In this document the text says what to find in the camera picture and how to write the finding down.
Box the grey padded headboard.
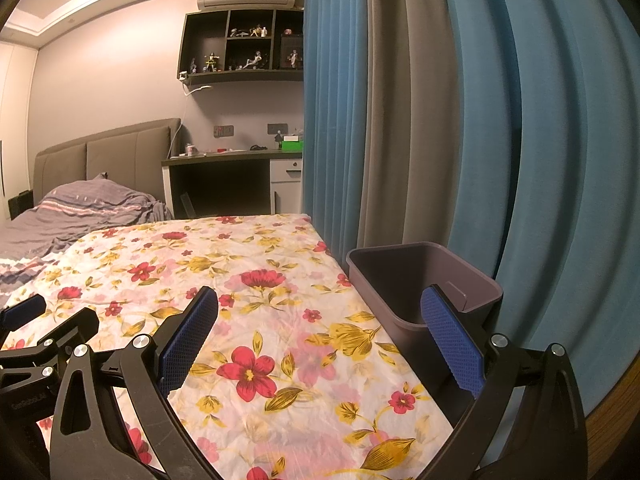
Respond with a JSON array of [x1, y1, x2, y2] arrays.
[[34, 118, 182, 211]]

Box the blue curtain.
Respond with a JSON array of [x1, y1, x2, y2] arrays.
[[435, 0, 640, 421], [300, 0, 381, 256]]

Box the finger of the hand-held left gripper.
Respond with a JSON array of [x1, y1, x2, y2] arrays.
[[0, 307, 100, 392], [0, 293, 47, 342]]

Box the grey plastic bin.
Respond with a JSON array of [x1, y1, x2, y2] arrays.
[[346, 241, 504, 428]]

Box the dark wall shelf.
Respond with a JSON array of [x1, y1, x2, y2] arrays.
[[176, 8, 305, 86]]

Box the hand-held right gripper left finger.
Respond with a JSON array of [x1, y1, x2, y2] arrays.
[[49, 285, 221, 480]]

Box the grey striped duvet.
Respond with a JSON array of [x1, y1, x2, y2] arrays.
[[0, 174, 174, 297]]

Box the dark top desk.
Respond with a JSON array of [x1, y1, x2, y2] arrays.
[[161, 149, 305, 219]]

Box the white wardrobe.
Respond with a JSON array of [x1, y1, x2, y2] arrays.
[[0, 42, 40, 223]]

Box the white cable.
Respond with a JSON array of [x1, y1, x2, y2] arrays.
[[170, 85, 213, 156]]

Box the white drawer cabinet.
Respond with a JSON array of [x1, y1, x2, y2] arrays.
[[270, 158, 304, 213]]

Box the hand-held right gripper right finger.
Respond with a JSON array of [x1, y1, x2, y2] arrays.
[[414, 283, 589, 480]]

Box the grey curtain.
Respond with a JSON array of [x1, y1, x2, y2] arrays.
[[350, 0, 523, 281]]

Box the black bedside stand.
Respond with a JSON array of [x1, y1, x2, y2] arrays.
[[7, 191, 33, 222]]

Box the row of shelf figurines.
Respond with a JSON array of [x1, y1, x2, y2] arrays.
[[189, 24, 304, 73]]

